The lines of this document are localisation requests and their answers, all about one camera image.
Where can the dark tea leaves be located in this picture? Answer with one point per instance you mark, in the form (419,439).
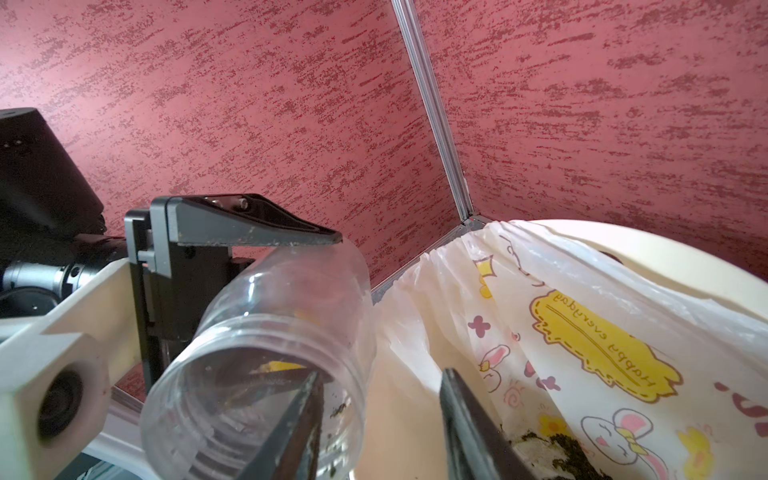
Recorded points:
(555,457)

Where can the cream plastic waste bin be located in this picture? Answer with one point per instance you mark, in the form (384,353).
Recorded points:
(678,264)

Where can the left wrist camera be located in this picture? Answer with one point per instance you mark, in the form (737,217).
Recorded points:
(92,336)

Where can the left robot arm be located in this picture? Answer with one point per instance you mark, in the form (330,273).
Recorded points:
(54,241)

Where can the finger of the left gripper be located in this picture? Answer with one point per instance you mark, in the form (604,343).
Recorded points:
(238,388)
(192,235)

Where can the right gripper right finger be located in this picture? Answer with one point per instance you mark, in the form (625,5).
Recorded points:
(475,447)

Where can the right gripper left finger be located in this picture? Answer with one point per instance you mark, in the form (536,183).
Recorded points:
(291,451)

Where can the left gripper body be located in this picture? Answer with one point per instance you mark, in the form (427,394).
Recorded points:
(173,285)

